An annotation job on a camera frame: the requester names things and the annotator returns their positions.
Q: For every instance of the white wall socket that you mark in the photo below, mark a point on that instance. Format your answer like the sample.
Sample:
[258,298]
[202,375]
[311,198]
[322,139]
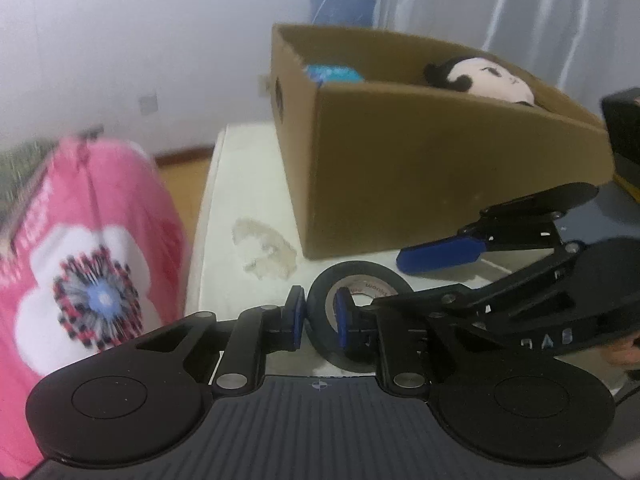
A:
[149,104]

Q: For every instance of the grey shiny curtain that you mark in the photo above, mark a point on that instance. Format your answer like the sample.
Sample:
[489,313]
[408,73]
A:
[550,20]

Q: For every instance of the white desktop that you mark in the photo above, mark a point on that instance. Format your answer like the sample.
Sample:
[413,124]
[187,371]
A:
[240,185]

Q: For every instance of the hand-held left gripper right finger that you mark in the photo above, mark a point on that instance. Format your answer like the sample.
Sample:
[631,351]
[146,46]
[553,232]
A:
[342,317]

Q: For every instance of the pink floral blanket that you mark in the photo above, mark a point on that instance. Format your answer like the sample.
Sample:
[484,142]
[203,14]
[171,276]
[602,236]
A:
[75,200]

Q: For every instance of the blue wet wipes pack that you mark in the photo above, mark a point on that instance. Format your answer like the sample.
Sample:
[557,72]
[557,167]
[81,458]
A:
[332,74]

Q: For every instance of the brown cardboard box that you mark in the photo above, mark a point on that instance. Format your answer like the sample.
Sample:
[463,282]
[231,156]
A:
[400,160]

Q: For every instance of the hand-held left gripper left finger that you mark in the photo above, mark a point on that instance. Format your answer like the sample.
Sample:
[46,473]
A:
[296,320]

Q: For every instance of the panda plush toy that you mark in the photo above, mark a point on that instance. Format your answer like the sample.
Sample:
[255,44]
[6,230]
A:
[490,77]

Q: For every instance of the black tape roll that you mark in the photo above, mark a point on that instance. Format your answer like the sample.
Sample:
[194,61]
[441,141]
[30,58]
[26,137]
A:
[320,330]

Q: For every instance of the blue water bottle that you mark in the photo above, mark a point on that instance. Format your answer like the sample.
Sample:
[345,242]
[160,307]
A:
[342,5]

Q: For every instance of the green patterned pillow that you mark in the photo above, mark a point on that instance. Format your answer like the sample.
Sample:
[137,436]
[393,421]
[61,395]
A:
[20,170]

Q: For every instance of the person's right hand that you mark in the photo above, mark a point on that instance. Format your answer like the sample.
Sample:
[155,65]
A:
[625,355]

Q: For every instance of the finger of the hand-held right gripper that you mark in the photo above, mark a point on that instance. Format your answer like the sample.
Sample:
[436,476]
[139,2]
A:
[450,300]
[440,257]

